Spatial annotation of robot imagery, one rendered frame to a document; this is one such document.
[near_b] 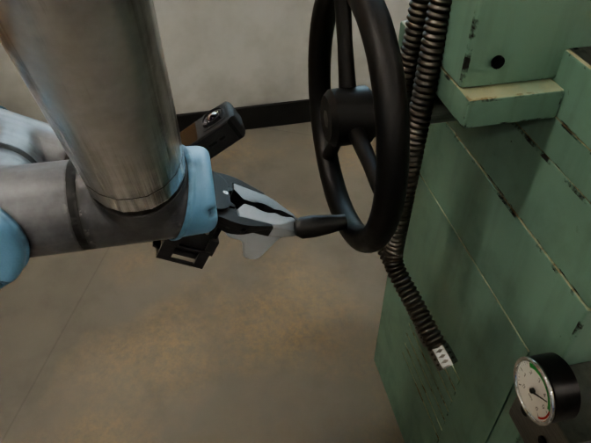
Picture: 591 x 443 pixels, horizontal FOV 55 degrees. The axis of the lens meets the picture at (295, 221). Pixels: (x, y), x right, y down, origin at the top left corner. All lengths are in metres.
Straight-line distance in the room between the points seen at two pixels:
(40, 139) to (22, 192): 0.10
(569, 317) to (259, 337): 0.91
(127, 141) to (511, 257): 0.48
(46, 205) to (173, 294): 1.08
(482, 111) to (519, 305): 0.25
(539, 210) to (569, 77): 0.14
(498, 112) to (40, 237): 0.40
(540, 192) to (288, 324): 0.91
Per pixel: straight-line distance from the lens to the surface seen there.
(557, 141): 0.60
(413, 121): 0.60
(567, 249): 0.60
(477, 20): 0.52
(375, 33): 0.48
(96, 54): 0.28
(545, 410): 0.58
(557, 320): 0.64
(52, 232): 0.46
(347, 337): 1.40
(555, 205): 0.61
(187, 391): 1.34
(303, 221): 0.61
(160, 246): 0.60
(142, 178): 0.38
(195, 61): 1.94
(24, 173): 0.48
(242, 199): 0.62
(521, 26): 0.55
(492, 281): 0.74
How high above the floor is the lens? 1.13
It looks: 42 degrees down
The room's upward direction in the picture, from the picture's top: straight up
